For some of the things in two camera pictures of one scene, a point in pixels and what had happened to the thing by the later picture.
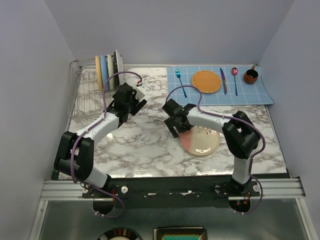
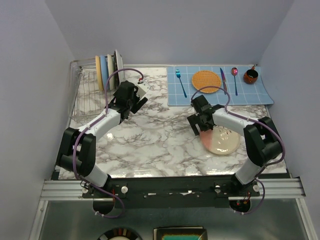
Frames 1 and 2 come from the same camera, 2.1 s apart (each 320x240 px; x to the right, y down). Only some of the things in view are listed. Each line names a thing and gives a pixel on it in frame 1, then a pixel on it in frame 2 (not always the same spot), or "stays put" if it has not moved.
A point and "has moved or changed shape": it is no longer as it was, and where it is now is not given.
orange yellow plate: x=99 y=75 stays put
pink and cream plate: x=200 y=140 has moved or changed shape
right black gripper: x=170 y=125 to x=194 y=119
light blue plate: x=104 y=71 stays put
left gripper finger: x=134 y=100 stays put
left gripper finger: x=138 y=107 stays put
